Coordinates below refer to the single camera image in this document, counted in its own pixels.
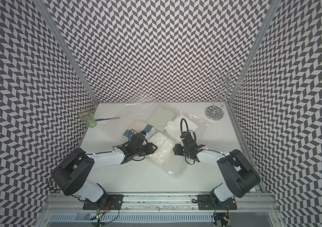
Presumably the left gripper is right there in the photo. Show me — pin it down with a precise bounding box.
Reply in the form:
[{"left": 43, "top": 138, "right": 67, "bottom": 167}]
[{"left": 134, "top": 142, "right": 158, "bottom": 157}]

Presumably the blue and beige towel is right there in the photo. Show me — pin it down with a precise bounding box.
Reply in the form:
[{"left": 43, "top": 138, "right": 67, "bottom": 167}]
[{"left": 122, "top": 120, "right": 156, "bottom": 140}]

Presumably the white towel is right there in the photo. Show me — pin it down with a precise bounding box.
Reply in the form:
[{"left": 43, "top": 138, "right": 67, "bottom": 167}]
[{"left": 148, "top": 132, "right": 176, "bottom": 165}]

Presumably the white cloth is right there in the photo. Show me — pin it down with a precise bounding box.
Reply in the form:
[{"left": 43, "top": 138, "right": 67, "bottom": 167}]
[{"left": 164, "top": 114, "right": 200, "bottom": 140}]

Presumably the clear plastic vacuum bag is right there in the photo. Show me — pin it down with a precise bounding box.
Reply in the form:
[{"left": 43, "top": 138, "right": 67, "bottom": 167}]
[{"left": 115, "top": 93, "right": 209, "bottom": 178}]

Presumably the pale green towel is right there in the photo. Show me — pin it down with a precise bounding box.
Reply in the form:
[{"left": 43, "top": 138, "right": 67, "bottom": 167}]
[{"left": 146, "top": 107, "right": 176, "bottom": 132}]

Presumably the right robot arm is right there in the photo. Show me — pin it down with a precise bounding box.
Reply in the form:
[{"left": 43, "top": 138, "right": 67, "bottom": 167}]
[{"left": 174, "top": 131, "right": 261, "bottom": 204}]

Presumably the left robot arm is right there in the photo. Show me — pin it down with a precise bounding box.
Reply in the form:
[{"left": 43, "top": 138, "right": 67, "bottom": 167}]
[{"left": 50, "top": 133, "right": 158, "bottom": 203}]

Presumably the green glass cup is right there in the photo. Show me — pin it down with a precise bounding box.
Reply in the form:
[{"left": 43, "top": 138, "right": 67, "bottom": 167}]
[{"left": 78, "top": 109, "right": 97, "bottom": 128}]

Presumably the purple handled utensil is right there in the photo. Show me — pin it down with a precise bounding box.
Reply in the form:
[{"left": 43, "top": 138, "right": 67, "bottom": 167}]
[{"left": 95, "top": 117, "right": 120, "bottom": 122}]

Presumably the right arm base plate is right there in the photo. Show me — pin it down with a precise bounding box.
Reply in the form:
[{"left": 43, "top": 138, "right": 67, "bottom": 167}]
[{"left": 196, "top": 194, "right": 237, "bottom": 211}]

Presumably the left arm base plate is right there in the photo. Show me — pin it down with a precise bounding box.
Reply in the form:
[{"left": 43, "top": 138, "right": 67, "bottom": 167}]
[{"left": 83, "top": 194, "right": 124, "bottom": 211}]

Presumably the chrome wire mug stand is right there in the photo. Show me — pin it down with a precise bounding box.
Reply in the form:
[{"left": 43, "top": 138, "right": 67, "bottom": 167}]
[{"left": 204, "top": 70, "right": 247, "bottom": 121}]

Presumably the aluminium front rail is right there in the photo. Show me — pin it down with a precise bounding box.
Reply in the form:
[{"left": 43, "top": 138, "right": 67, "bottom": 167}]
[{"left": 41, "top": 192, "right": 281, "bottom": 213}]

